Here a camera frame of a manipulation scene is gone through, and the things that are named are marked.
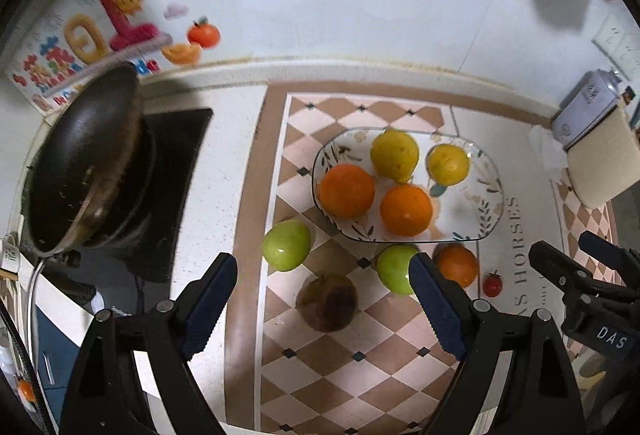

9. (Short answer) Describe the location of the checkered pink table mat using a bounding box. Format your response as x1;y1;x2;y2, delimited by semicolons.
225;80;621;435

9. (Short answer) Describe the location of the green apple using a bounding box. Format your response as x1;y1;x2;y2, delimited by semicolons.
262;220;312;272
376;245;421;296

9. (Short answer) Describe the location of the crumpled white tissue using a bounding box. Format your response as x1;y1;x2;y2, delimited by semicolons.
527;124;571;177

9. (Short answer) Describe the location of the white mug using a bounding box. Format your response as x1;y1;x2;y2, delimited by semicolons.
0;235;22;282

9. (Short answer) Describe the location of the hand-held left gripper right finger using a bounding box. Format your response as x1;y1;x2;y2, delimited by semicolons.
408;252;586;435

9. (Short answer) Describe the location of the orange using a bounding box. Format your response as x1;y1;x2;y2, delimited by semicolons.
433;243;479;290
319;164;376;219
379;184;434;237

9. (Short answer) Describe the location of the red cherry tomato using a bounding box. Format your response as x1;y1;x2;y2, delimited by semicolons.
482;270;503;298

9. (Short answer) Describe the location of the colourful wall sticker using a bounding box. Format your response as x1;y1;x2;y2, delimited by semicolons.
5;0;222;112

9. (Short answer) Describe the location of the silver metal canister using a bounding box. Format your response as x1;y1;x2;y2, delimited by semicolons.
551;69;626;151

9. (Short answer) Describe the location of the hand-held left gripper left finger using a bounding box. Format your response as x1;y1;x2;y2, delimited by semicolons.
59;252;239;435

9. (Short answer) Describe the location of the white wall outlet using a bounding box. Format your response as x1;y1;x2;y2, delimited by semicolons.
592;12;640;77

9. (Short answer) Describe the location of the brown round fruit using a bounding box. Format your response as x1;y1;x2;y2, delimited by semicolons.
295;273;358;332

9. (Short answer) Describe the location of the beige cloth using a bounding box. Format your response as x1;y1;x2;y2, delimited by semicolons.
566;105;640;210

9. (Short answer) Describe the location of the large yellow lemon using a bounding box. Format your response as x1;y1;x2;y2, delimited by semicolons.
370;129;420;183

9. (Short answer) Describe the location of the glass plate with leaf print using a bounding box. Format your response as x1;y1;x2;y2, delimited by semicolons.
311;128;505;244

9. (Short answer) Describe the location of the black glass stove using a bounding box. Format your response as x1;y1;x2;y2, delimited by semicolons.
75;108;214;287

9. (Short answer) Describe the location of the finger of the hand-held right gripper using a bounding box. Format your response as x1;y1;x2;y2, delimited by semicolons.
578;231;640;287
528;240;640;301

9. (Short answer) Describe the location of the black wok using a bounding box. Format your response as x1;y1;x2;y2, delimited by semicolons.
22;62;157;259

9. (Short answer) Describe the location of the small yellow lemon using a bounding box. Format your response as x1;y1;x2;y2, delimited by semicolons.
426;144;471;186

